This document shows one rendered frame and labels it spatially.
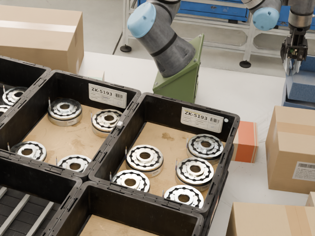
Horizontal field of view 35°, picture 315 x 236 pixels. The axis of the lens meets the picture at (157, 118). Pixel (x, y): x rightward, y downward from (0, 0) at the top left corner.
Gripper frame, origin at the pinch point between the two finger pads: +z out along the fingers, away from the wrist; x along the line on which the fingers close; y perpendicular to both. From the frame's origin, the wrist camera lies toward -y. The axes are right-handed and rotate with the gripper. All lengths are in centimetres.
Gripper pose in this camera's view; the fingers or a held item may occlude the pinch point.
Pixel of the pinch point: (290, 71)
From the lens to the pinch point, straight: 187.6
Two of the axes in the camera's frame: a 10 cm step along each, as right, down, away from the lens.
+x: 9.8, 1.0, -1.5
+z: 0.1, 8.0, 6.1
